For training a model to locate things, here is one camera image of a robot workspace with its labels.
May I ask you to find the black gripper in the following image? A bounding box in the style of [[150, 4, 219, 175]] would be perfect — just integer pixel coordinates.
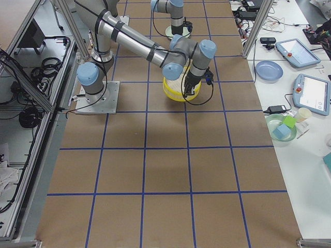
[[182, 71, 206, 96], [173, 25, 193, 35]]

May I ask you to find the yellow steamer layer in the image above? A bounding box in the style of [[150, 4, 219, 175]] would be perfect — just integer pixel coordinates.
[[163, 66, 190, 94], [163, 89, 199, 102]]

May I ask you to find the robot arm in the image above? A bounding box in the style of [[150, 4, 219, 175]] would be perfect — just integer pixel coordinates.
[[151, 0, 193, 39], [76, 1, 217, 97]]

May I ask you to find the pale green plate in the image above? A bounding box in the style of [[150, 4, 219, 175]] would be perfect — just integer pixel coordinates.
[[165, 26, 190, 40]]

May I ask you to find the blue plate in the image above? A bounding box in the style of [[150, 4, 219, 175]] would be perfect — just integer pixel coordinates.
[[255, 60, 283, 81]]

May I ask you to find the black webcam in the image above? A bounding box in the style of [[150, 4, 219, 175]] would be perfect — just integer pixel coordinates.
[[260, 37, 276, 51]]

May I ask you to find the black power adapter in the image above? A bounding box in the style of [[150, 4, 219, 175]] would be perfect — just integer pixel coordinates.
[[263, 105, 288, 115]]

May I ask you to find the green bowl with blocks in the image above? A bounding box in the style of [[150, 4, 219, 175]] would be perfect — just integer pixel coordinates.
[[265, 114, 297, 142]]

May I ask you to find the blue foam block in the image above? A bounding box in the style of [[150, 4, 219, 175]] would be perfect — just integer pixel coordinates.
[[273, 124, 291, 140]]

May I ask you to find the upper teach pendant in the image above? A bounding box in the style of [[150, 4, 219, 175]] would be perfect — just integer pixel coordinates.
[[275, 38, 321, 68]]

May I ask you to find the teach pendant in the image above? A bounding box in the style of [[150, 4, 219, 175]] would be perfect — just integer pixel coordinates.
[[275, 38, 321, 68], [293, 74, 330, 116]]

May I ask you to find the green foam block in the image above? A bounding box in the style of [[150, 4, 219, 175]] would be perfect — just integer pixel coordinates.
[[282, 115, 296, 128]]

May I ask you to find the paper cup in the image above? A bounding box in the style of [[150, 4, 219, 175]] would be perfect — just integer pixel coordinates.
[[294, 107, 312, 122]]

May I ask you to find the lower teach pendant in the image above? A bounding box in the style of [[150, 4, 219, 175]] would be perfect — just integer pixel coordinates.
[[293, 74, 330, 116]]

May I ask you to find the white cloth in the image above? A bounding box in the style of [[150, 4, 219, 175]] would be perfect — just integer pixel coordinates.
[[0, 143, 19, 197]]

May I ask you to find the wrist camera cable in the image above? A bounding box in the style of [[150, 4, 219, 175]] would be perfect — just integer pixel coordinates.
[[182, 77, 214, 106]]

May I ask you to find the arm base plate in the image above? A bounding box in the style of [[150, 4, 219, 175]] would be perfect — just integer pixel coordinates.
[[74, 81, 120, 114]]

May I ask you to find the aluminium frame post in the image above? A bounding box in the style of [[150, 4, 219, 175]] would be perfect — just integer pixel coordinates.
[[242, 0, 274, 59]]

